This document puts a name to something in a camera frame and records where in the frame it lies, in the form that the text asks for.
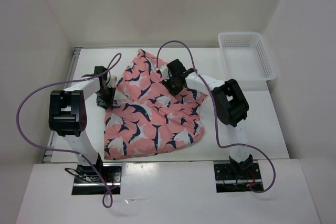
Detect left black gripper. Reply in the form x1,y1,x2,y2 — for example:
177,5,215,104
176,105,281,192
95,86,116,110

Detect pink shark print shorts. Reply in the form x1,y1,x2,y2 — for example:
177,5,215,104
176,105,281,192
104,49,207,160

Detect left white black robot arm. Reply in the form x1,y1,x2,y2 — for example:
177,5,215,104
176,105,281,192
49,66,117,182

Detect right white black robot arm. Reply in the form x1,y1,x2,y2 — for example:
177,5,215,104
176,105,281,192
157,59,253,178

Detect white perforated plastic basket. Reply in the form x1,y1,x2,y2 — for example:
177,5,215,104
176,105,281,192
218,31,277,82

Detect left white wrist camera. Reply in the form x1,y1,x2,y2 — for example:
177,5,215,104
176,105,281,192
107,76,118,88

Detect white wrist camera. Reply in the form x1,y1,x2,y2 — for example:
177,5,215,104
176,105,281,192
107,76,118,88
159,65,170,81

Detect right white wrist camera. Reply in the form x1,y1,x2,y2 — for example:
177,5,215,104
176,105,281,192
159,65,170,81

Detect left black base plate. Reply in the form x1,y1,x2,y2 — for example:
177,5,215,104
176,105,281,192
64,165,122,195

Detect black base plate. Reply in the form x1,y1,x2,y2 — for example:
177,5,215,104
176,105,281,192
214,162,264,193
64,165,122,195

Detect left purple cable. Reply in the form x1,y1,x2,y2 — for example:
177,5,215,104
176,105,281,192
16,52,123,208

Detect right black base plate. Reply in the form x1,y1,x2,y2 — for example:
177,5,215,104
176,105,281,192
214,162,264,193

